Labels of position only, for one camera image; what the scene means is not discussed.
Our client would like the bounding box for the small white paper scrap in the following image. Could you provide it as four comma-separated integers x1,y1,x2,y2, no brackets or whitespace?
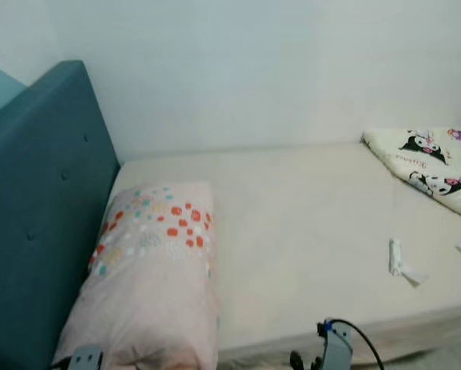
402,264,430,288

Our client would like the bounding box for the pink pillow with dots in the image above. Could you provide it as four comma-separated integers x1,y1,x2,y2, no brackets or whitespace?
53,181,220,370

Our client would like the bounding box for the cream cartoon print quilt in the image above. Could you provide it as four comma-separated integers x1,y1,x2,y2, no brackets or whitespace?
362,126,461,226

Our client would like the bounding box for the teal fabric bed headboard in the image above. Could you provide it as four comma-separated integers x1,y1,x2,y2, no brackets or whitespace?
0,60,122,370

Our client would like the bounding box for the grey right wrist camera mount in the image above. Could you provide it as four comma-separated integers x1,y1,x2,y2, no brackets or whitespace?
321,320,355,370

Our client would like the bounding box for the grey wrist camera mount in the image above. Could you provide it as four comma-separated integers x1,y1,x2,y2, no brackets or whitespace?
321,320,355,370
69,345,106,370

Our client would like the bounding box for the black cable with blue plug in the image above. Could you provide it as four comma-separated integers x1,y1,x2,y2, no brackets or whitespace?
317,318,385,370

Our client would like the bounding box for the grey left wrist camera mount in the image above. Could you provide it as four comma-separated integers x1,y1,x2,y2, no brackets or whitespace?
69,345,106,370

